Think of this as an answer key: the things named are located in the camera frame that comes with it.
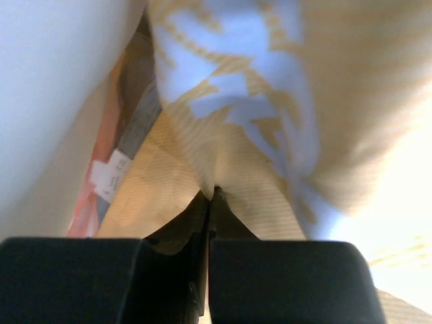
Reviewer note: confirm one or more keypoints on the orange pillowcase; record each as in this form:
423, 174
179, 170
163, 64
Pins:
313, 117

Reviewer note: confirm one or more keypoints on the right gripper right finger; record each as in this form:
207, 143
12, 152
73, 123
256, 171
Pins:
284, 281

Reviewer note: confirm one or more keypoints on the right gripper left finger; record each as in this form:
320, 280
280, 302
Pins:
158, 279

